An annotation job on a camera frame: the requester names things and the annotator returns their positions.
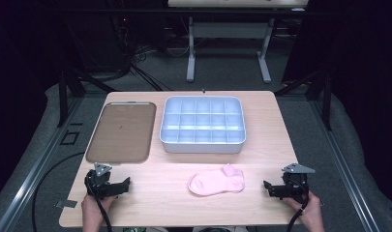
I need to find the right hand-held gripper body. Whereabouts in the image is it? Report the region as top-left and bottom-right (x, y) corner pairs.
(281, 162), (316, 199)

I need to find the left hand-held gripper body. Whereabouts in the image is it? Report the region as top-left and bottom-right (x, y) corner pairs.
(84, 162), (121, 201)

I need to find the pink sock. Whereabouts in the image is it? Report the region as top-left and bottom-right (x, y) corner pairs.
(187, 163), (246, 197)

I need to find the white divided organizer box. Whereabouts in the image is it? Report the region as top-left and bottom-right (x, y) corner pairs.
(159, 95), (247, 155)

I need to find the person's left hand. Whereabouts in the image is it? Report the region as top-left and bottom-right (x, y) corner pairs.
(80, 194), (118, 224)

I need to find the person's right hand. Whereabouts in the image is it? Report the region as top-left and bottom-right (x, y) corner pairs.
(282, 191), (324, 227)

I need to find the grey tape piece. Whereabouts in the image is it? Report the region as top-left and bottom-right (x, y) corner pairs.
(55, 199), (78, 209)

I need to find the black metal stand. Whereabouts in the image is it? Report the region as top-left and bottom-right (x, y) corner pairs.
(273, 69), (334, 131)
(56, 69), (119, 129)

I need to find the white desk with metal legs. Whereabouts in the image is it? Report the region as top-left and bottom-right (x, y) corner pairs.
(166, 0), (310, 84)

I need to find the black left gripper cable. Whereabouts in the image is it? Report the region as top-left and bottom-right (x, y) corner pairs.
(84, 175), (114, 232)

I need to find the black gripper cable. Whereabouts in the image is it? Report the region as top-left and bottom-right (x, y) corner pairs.
(286, 180), (312, 232)
(84, 175), (114, 232)

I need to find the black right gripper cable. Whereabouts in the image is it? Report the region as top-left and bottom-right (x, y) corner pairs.
(286, 180), (312, 232)

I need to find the metal floor rail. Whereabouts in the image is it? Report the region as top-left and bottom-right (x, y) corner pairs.
(0, 98), (83, 232)
(308, 98), (381, 232)

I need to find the black floor cable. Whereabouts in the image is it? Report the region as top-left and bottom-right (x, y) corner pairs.
(31, 151), (86, 232)

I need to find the bundle of black cables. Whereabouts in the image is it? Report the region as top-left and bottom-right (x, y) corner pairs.
(109, 13), (173, 93)

